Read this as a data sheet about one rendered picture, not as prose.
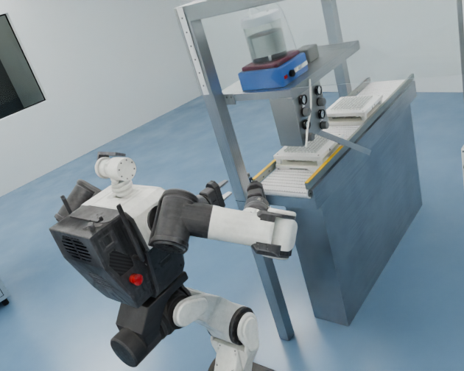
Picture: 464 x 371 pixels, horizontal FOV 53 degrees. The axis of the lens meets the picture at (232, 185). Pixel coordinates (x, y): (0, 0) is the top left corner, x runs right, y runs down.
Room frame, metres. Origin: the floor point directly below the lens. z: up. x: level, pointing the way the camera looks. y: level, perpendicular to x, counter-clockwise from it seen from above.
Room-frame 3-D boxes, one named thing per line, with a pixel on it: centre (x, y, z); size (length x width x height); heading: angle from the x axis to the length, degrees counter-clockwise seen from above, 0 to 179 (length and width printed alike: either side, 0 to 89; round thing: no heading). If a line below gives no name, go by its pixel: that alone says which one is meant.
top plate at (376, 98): (2.33, -0.74, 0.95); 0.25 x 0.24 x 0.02; 45
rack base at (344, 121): (2.33, -0.74, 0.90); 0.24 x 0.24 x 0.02; 45
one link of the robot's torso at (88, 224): (1.23, 0.35, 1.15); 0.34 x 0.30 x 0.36; 46
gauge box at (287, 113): (1.76, -0.35, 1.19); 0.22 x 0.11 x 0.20; 135
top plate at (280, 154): (1.98, -0.39, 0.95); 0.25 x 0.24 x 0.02; 46
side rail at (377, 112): (2.16, -0.76, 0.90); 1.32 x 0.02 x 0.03; 135
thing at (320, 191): (2.26, -0.67, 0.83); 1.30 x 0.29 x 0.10; 135
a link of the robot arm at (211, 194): (1.58, 0.11, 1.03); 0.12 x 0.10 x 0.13; 127
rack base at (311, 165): (1.98, -0.39, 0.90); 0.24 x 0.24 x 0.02; 46
